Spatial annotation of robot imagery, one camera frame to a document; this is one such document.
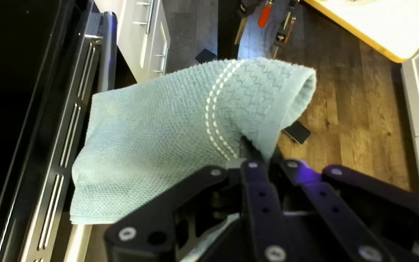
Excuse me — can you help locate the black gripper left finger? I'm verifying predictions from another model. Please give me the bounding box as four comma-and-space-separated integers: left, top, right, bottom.
104, 162, 296, 262

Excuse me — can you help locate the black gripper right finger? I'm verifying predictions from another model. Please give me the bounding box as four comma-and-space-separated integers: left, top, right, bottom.
280, 159, 419, 262

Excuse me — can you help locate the light blue towel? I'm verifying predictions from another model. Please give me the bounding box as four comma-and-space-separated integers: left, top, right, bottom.
70, 58, 317, 224

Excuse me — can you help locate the stainless steel electric stove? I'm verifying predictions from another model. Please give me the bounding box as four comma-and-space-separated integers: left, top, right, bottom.
0, 0, 103, 262

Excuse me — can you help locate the wooden stool with tools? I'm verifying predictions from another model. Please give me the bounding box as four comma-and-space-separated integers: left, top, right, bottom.
232, 0, 419, 64

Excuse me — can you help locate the white right drawer cabinet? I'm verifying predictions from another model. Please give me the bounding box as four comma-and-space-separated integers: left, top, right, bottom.
94, 0, 170, 82

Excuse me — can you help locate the oven door handle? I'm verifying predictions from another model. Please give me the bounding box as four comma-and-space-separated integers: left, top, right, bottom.
62, 10, 119, 262

